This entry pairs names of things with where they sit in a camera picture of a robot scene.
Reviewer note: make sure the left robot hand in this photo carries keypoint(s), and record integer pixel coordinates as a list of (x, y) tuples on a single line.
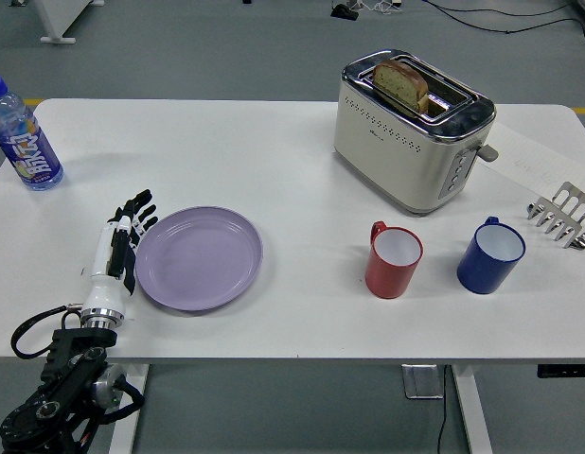
[(103, 255)]

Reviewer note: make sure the purple plate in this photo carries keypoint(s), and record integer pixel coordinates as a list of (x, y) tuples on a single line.
[(200, 260)]

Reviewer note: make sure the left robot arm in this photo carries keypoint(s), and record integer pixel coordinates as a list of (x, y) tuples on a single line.
[(70, 350)]

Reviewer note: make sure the blue-capped drink bottle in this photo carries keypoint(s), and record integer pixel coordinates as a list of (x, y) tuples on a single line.
[(23, 137)]

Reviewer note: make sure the white table leg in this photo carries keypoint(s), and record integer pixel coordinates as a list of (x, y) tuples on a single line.
[(472, 411), (131, 425)]

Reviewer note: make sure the white furniture base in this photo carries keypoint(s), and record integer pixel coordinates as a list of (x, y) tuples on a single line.
[(56, 21)]

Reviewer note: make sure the red mug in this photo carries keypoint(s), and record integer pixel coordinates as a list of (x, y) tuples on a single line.
[(384, 279)]

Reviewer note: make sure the cream steel toaster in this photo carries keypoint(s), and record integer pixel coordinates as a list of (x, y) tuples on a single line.
[(392, 156)]

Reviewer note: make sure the grey control box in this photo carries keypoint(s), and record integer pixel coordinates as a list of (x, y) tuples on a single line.
[(421, 382)]

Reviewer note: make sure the bread slice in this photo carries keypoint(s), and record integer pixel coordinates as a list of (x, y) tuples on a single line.
[(399, 82)]

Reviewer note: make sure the black floor device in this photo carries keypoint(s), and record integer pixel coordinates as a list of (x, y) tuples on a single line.
[(344, 12)]

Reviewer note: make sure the blue mug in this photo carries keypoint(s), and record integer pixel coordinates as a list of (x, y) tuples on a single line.
[(482, 274)]

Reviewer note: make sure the white paper sheet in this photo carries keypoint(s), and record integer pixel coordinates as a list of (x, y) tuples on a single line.
[(534, 151)]

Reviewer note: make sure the metal toast rack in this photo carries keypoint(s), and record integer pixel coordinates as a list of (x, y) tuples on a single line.
[(569, 215)]

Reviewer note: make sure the black table control panel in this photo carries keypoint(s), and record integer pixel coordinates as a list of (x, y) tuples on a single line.
[(567, 371)]

